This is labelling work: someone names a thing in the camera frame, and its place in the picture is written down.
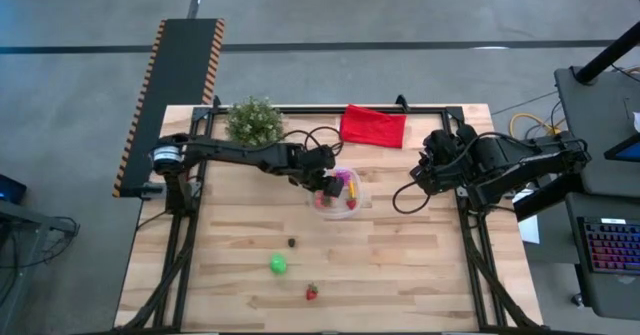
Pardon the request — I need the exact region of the small green potted plant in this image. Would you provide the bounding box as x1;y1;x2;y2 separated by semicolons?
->
224;96;286;149

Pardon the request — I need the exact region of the backlit computer keyboard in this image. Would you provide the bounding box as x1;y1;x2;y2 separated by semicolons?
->
577;216;640;276

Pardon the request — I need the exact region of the clear plastic tupperware container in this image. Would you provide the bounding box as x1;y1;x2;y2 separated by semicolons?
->
308;166;365;221

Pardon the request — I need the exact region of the grey desk with pole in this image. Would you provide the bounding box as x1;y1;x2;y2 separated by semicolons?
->
553;66;640;199

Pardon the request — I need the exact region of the yellow cable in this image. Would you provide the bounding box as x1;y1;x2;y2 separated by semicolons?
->
508;113;569;139

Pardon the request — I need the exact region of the white paper sheet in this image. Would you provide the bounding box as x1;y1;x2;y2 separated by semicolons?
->
517;189;542;245

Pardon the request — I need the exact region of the black mat with striped edges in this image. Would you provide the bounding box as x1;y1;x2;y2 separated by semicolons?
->
112;17;227;199

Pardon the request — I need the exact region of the black slanted pole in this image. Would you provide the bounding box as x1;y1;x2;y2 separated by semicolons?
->
573;21;640;85

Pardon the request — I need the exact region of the red folded cloth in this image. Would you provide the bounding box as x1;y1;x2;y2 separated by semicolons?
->
338;103;408;150

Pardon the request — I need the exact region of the black aluminium table frame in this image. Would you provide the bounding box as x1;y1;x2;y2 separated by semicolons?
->
117;93;546;334

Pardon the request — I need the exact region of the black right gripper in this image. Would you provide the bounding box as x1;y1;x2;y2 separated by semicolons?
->
409;129;474;196

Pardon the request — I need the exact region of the black device with blue light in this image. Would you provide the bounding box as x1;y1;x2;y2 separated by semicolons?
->
0;173;29;206

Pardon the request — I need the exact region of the black right gripper cable loop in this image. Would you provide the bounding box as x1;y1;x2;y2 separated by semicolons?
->
392;180;432;215

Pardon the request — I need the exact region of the green toy pepper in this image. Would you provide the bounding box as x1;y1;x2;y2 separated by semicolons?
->
269;253;289;276

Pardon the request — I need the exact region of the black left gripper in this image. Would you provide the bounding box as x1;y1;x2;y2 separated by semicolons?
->
299;144;346;200

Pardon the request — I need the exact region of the black tablet screen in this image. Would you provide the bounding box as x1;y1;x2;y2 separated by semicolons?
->
603;133;640;164

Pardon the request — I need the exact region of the grey desk with keyboard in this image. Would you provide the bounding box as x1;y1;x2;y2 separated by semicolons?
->
564;192;640;322

